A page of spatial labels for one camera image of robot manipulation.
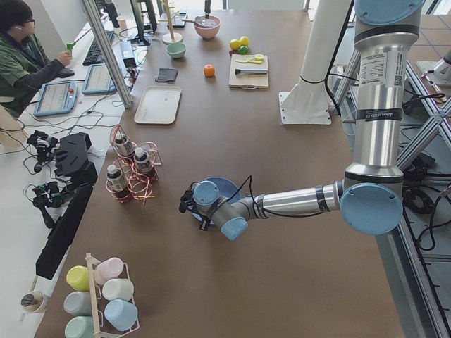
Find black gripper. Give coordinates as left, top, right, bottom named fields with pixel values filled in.
left=179, top=182, right=211, bottom=231

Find orange mandarin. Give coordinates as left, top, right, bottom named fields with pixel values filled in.
left=203, top=64, right=216, bottom=78

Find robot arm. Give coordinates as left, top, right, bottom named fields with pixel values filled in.
left=179, top=1, right=423, bottom=240

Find blue plate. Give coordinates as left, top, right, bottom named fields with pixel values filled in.
left=204, top=177, right=242, bottom=204

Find dark drink bottle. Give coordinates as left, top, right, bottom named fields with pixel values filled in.
left=114, top=134, right=135, bottom=157
left=106, top=164, right=132, bottom=203
left=134, top=147, right=156, bottom=181

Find pink cup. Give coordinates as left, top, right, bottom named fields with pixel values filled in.
left=94, top=257, right=124, bottom=285

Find cream rabbit tray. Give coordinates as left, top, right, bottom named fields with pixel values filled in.
left=134, top=86, right=182, bottom=125

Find white cup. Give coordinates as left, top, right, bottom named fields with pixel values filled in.
left=102, top=278, right=135, bottom=301

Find blue cup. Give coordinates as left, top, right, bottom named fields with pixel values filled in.
left=104, top=299, right=138, bottom=331

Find wooden cup rack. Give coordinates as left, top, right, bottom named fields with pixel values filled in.
left=85, top=253, right=141, bottom=338

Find grey folded cloth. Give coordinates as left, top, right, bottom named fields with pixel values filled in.
left=155, top=68, right=178, bottom=82

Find yellow cup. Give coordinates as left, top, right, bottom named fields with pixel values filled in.
left=66, top=265, right=89, bottom=292

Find wooden cutting board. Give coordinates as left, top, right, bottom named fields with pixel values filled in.
left=228, top=54, right=269, bottom=89

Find grey cup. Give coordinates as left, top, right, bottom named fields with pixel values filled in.
left=63, top=291, right=92, bottom=316

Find blue teach pendant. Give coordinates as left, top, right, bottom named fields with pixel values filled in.
left=82, top=64, right=116, bottom=96
left=33, top=80, right=78, bottom=118

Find pale green bowl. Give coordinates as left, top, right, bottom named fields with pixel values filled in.
left=166, top=42, right=186, bottom=59

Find mint cup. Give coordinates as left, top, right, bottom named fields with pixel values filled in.
left=64, top=316, right=94, bottom=338

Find green lime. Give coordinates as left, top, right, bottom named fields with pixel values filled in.
left=237, top=46, right=249, bottom=55

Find yellow lemon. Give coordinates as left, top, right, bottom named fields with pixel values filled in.
left=239, top=36, right=249, bottom=46
left=229, top=39, right=241, bottom=51

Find black keyboard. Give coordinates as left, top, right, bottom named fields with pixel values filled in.
left=82, top=40, right=104, bottom=66

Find pink bowl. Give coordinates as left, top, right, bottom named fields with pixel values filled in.
left=194, top=15, right=221, bottom=39

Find paper cup with tools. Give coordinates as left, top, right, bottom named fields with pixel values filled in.
left=20, top=290, right=49, bottom=314

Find person in green jacket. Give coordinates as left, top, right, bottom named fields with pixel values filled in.
left=1, top=1, right=75, bottom=118

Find copper wire bottle rack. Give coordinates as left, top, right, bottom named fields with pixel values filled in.
left=110, top=125, right=162, bottom=204

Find aluminium frame post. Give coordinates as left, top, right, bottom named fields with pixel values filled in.
left=81, top=0, right=132, bottom=108

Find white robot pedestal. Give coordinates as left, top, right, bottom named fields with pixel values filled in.
left=279, top=0, right=352, bottom=125

